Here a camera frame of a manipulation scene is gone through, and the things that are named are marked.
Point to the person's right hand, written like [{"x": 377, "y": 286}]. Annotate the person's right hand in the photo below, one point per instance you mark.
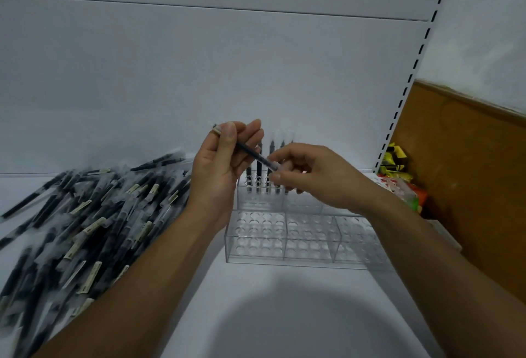
[{"x": 324, "y": 177}]

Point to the person's left hand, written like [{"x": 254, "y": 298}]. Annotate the person's left hand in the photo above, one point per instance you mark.
[{"x": 211, "y": 177}]

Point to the person's left middle finger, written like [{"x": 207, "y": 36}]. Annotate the person's left middle finger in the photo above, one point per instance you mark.
[{"x": 252, "y": 150}]

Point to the person's left thumb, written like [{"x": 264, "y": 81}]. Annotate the person's left thumb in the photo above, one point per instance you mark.
[{"x": 227, "y": 144}]

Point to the person's right thumb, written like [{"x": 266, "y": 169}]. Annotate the person's right thumb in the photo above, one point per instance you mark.
[{"x": 287, "y": 155}]

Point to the black gel pen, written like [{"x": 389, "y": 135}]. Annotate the black gel pen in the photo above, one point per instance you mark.
[{"x": 250, "y": 151}]

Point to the person's left forearm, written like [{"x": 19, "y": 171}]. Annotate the person's left forearm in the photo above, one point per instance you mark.
[{"x": 135, "y": 288}]

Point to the person's right forearm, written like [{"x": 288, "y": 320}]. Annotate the person's right forearm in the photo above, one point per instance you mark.
[{"x": 444, "y": 283}]

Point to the black standing pen clear cap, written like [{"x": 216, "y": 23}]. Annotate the black standing pen clear cap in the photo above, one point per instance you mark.
[
  {"x": 282, "y": 142},
  {"x": 270, "y": 152},
  {"x": 248, "y": 179},
  {"x": 259, "y": 173}
]

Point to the clear acrylic pen holder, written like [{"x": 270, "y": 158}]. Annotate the clear acrylic pen holder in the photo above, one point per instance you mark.
[{"x": 300, "y": 234}]

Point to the yellow snack packets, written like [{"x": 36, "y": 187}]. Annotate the yellow snack packets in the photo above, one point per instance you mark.
[{"x": 395, "y": 162}]

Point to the red and green snack packets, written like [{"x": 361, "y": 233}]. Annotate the red and green snack packets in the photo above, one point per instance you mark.
[{"x": 404, "y": 193}]

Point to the white slotted shelf upright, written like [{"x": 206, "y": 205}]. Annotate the white slotted shelf upright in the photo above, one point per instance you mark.
[{"x": 415, "y": 66}]

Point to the pile of wrapped black pens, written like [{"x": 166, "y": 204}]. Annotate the pile of wrapped black pens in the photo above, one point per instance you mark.
[{"x": 78, "y": 238}]

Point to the white shelf edge strip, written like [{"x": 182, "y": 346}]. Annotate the white shelf edge strip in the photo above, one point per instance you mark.
[{"x": 446, "y": 235}]

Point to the brown wooden board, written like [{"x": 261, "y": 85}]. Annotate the brown wooden board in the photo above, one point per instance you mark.
[{"x": 472, "y": 181}]

